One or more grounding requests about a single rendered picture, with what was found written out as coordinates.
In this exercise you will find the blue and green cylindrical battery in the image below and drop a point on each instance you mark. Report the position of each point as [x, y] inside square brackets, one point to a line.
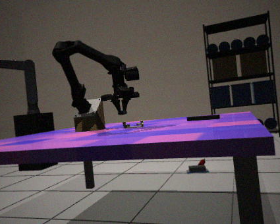
[123, 112]

